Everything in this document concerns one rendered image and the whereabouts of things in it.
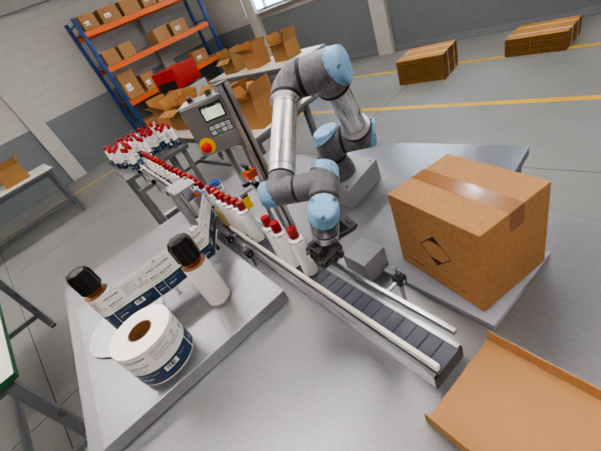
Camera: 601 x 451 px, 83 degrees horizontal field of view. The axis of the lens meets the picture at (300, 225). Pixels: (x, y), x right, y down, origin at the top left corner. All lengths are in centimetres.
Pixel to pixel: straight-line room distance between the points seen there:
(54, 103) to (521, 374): 867
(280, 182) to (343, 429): 62
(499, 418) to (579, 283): 43
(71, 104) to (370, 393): 848
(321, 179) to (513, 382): 63
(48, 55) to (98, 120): 141
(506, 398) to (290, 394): 52
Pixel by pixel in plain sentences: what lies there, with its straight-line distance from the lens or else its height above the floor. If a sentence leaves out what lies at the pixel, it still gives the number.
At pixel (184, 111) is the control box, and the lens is 129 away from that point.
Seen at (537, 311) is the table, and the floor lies 83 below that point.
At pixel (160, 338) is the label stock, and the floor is 102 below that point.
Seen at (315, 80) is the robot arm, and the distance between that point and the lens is 108.
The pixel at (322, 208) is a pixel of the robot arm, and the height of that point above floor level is 126.
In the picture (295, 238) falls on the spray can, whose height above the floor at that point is 105.
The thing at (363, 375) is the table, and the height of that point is 83.
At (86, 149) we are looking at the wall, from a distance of 890.
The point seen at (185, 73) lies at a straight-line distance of 686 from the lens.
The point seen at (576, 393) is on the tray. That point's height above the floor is 83.
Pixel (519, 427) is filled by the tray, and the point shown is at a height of 83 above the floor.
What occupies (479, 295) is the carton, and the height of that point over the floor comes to 91.
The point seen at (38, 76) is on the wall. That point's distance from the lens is 885.
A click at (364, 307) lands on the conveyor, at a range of 104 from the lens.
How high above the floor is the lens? 168
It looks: 34 degrees down
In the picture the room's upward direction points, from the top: 25 degrees counter-clockwise
